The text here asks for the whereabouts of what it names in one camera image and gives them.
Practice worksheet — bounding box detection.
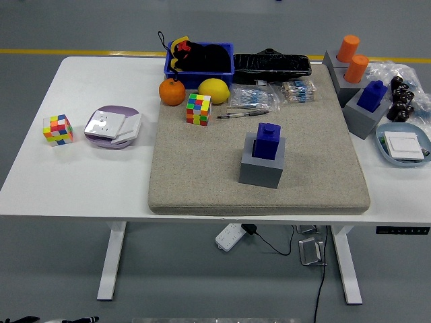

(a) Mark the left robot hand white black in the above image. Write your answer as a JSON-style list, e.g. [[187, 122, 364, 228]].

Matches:
[[0, 316, 100, 323]]

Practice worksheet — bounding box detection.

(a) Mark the blue square seal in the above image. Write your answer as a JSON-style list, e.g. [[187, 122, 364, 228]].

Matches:
[[252, 122, 282, 159], [356, 79, 389, 114]]

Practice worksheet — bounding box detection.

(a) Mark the grey square seal holder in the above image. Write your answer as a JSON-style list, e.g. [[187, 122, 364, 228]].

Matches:
[[329, 65, 371, 109], [322, 49, 353, 70], [343, 87, 391, 140], [238, 131, 287, 189]]

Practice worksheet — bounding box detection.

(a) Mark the orange round seal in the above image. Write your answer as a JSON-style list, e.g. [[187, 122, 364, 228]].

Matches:
[[336, 34, 361, 64], [343, 54, 370, 84]]

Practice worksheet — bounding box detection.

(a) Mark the white table leg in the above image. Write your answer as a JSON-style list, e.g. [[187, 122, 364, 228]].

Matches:
[[96, 221, 128, 301], [330, 224, 363, 306]]

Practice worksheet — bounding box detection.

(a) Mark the colourful puzzle cube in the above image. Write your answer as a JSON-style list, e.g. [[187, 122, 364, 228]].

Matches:
[[186, 93, 212, 127], [42, 114, 74, 147]]

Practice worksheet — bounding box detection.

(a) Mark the white power strip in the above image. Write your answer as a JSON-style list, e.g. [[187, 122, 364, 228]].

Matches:
[[215, 223, 246, 252]]

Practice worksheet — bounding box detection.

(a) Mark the purple plate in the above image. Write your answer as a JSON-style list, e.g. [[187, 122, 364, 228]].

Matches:
[[84, 105, 142, 150]]

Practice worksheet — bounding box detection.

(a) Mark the grey-brown mat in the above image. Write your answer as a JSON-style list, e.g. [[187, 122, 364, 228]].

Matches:
[[147, 63, 371, 216]]

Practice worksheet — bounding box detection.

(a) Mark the orange fruit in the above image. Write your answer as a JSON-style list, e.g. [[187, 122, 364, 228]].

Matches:
[[158, 77, 187, 107]]

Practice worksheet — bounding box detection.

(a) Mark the yellow lemon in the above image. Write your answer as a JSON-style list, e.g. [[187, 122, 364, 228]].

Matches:
[[197, 77, 232, 104]]

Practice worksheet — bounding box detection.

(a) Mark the blue plastic bin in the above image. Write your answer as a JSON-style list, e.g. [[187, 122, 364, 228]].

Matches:
[[163, 41, 236, 90]]

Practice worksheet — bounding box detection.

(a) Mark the clear ballpoint pen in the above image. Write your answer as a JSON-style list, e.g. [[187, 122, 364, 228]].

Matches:
[[216, 110, 271, 120]]

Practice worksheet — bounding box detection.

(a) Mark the black pouch with yellow trim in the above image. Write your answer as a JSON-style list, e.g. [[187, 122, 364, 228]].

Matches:
[[157, 30, 232, 83]]

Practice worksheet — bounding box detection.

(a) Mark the clear bag of resistors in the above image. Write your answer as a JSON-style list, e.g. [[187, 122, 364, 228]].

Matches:
[[230, 83, 281, 113], [279, 80, 317, 105]]

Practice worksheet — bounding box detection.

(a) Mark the black keyboard in plastic wrap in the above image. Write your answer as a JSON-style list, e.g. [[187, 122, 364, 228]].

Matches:
[[232, 48, 312, 85]]

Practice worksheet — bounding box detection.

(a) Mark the black table control panel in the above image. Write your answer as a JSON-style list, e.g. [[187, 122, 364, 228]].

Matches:
[[376, 226, 431, 235]]

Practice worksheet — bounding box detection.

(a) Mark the light blue plate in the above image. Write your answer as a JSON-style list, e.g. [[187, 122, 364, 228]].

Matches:
[[375, 122, 431, 168]]

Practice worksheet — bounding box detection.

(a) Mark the pile of black knobs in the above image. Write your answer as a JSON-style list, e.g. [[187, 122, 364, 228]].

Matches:
[[386, 75, 416, 122]]

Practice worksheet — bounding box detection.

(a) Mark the crumpled clear plastic bag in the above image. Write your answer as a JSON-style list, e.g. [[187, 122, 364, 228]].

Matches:
[[365, 60, 431, 118]]

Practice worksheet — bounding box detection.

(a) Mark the white wall socket panel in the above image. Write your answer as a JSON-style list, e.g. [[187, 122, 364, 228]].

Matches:
[[84, 110, 126, 139]]

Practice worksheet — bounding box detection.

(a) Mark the white switch panel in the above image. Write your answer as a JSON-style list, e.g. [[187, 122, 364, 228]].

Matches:
[[383, 131, 426, 161], [110, 113, 143, 145]]

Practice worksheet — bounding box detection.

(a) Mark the black plug adapter with cord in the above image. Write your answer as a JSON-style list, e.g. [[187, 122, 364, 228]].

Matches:
[[242, 223, 296, 256]]

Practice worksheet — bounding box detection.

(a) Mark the metal bracket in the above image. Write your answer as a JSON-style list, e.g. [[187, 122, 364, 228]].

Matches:
[[295, 224, 321, 235], [298, 237, 327, 267]]

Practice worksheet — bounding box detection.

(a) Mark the black floor cable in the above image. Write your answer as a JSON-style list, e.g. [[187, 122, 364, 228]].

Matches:
[[312, 225, 329, 323]]

